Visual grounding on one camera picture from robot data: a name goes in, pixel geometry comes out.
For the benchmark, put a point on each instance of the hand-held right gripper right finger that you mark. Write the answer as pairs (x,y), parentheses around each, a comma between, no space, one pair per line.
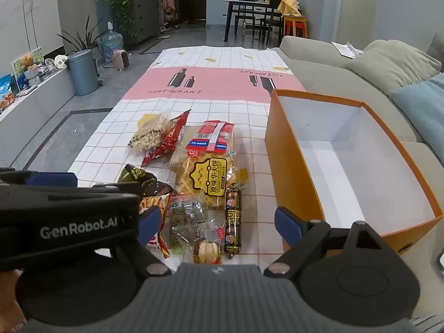
(288,225)

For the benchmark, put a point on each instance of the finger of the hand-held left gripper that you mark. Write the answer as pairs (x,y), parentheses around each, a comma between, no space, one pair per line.
(52,179)
(118,188)

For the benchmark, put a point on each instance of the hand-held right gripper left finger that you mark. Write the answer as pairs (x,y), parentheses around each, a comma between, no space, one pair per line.
(151,221)

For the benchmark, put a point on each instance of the orange striped chips packet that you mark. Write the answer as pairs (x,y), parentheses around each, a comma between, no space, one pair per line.
(156,203)

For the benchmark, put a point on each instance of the yellow waffle packet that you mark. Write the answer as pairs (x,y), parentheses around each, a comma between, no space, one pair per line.
(208,180)

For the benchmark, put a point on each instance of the orange cardboard box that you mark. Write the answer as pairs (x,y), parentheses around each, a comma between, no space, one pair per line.
(288,152)

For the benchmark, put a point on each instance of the red label bread packet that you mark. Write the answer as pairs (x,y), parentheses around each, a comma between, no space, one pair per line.
(211,135)

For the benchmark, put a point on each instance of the dark green snack packet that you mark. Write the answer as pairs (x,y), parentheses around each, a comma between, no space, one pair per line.
(138,175)

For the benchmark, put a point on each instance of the clear packet of dark snack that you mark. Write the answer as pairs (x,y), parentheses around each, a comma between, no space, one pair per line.
(184,215)

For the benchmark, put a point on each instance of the black yellow sausage stick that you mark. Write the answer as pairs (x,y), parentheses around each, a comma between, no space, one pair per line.
(232,222)

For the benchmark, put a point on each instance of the small burger candy packet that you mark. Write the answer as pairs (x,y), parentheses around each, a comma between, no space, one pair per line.
(206,249)

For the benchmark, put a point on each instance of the clear bag of white puffs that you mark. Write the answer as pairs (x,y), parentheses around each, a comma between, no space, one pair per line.
(149,133)

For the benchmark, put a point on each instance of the red snack packet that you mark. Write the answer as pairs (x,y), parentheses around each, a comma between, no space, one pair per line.
(166,142)

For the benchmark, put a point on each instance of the white low bench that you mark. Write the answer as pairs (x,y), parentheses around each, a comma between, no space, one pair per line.
(41,90)

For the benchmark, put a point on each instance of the grey pedal trash can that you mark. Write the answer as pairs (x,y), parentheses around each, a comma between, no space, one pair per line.
(83,73)

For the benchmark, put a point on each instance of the teddy bear picture board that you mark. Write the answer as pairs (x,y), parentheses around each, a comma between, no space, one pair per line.
(27,60)

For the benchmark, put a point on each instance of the pink space heater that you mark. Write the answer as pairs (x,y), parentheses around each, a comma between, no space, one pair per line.
(121,59)

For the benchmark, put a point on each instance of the spiky green houseplant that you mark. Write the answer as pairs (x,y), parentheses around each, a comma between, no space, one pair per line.
(81,38)

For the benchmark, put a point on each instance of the blue water jug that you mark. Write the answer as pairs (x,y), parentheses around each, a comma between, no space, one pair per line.
(111,43)

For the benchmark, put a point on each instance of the printed checkered tablecloth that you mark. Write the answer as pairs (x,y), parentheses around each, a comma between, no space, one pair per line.
(215,79)

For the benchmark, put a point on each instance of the beige sofa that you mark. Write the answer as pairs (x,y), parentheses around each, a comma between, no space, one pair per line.
(312,62)

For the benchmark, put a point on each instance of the grey drawer cabinet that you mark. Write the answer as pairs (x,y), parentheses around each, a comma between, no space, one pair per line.
(144,17)

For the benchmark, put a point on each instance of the light blue cushion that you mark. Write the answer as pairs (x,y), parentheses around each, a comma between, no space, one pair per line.
(423,111)

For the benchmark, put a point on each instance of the leafy green houseplant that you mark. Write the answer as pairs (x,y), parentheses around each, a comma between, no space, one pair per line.
(119,3)

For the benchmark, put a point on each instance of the white paper sheet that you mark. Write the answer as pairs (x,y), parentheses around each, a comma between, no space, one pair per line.
(347,49)

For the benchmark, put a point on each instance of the beige cushion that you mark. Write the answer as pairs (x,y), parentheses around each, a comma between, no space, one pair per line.
(388,66)

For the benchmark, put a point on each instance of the orange plastic stool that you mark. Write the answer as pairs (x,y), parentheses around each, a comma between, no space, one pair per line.
(296,24)

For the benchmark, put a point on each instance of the dark dining chair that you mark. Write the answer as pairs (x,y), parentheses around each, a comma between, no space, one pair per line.
(244,20)
(270,24)

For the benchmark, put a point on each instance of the yellow cloth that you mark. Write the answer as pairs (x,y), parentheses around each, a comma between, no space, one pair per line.
(286,5)

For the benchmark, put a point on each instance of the dark dining table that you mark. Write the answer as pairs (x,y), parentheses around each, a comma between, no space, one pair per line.
(242,4)

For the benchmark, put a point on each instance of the grey knitted pillow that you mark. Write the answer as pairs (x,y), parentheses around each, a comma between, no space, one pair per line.
(437,50)

